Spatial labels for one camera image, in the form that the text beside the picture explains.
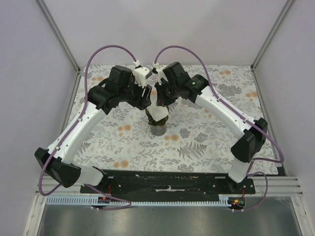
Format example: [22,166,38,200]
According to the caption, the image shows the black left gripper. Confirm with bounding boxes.
[119,76,153,111]

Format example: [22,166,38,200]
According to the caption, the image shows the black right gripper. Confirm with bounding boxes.
[155,80,180,108]

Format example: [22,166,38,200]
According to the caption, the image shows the white paper coffee filter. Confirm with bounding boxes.
[147,94,168,121]

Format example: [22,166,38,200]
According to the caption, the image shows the green glass coffee dripper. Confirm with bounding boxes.
[146,104,169,126]

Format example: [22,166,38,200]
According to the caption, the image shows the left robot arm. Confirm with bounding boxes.
[34,65,152,193]

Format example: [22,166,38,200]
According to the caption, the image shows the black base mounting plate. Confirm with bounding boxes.
[80,169,256,200]

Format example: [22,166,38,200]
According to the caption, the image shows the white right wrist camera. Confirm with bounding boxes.
[152,62,167,85]

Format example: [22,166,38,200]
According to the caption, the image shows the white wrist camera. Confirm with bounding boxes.
[132,60,152,89]
[152,62,167,85]

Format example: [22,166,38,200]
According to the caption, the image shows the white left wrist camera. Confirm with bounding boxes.
[132,60,152,89]

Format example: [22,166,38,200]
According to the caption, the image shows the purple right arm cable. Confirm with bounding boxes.
[154,45,285,212]

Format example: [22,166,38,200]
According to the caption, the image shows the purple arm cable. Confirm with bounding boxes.
[154,45,285,212]
[38,44,140,211]

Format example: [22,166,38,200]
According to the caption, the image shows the light blue cable duct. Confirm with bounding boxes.
[46,195,231,207]

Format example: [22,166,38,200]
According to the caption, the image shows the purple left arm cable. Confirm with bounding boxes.
[38,44,140,211]

